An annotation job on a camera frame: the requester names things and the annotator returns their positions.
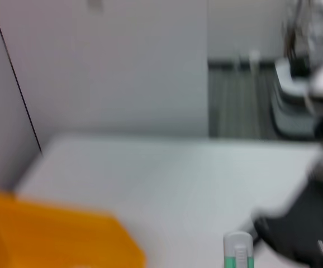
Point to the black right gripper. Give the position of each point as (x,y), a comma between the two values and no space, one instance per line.
(298,229)

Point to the grey white machine base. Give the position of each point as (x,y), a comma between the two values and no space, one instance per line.
(292,111)

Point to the yellow plastic bin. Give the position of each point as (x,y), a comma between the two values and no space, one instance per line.
(52,237)

